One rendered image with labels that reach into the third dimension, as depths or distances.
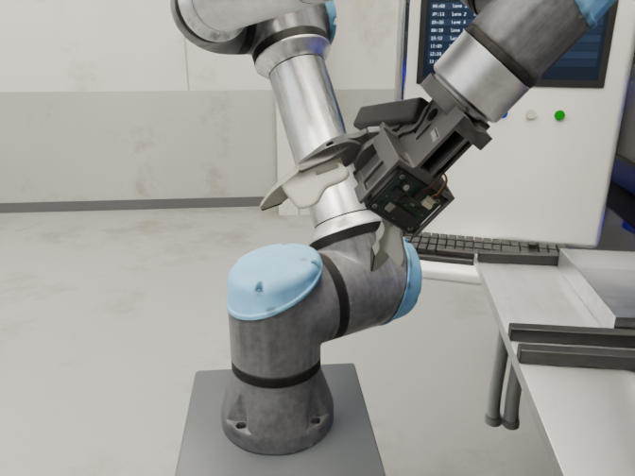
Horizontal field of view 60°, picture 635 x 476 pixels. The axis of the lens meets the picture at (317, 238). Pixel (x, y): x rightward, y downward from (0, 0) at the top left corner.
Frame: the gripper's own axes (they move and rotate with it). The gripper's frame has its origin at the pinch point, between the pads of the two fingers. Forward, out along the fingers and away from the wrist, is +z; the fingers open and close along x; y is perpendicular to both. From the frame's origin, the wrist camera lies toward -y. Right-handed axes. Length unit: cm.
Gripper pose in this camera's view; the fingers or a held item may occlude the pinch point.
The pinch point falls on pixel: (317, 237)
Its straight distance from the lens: 58.7
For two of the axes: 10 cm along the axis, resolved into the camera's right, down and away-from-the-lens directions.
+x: 7.8, 4.3, 4.6
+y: 1.3, 6.0, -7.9
